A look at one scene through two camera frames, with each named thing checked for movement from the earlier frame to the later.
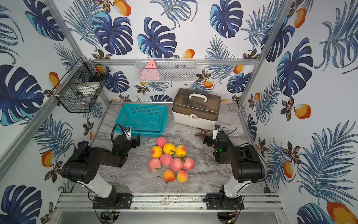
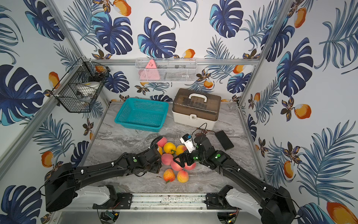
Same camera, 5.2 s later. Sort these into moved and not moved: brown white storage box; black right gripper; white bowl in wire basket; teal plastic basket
Moved: teal plastic basket; black right gripper
Not moved: white bowl in wire basket; brown white storage box
